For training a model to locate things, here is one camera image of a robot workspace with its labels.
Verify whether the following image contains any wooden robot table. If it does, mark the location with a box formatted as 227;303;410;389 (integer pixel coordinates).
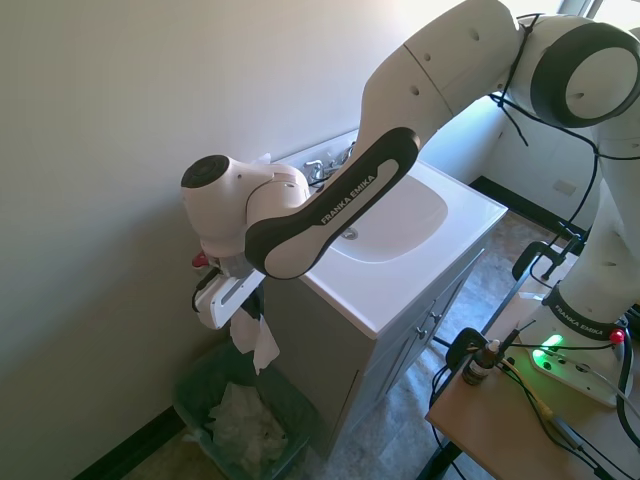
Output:
424;319;640;480

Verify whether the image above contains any black table clamp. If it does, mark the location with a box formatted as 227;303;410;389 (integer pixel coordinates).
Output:
511;233;587;282

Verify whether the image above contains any dark green trash bin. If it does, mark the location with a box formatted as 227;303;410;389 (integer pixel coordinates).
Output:
172;343;315;480

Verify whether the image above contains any crumpled tissues pile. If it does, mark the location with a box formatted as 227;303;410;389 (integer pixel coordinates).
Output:
203;381;292;470

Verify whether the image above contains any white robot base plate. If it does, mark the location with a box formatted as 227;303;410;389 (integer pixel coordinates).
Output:
530;335;622;407

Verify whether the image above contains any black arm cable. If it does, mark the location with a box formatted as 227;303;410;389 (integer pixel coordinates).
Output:
492;13;603;246

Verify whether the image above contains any grey vanity cabinet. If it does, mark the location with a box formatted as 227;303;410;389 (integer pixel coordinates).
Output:
261;248;487;460

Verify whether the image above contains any white ceramic sink basin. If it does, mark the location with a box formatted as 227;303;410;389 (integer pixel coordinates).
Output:
272;130;509;342

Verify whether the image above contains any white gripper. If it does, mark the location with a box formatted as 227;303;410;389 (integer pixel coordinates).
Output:
191;271;266;332

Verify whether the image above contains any chrome faucet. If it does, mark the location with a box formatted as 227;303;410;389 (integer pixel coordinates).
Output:
303;159;329;185

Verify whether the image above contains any black baseboard strip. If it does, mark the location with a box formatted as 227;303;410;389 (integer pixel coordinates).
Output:
73;404;187;480
468;174;592;238

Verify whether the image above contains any yellow cable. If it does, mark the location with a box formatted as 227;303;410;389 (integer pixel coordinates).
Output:
503;356;557;427

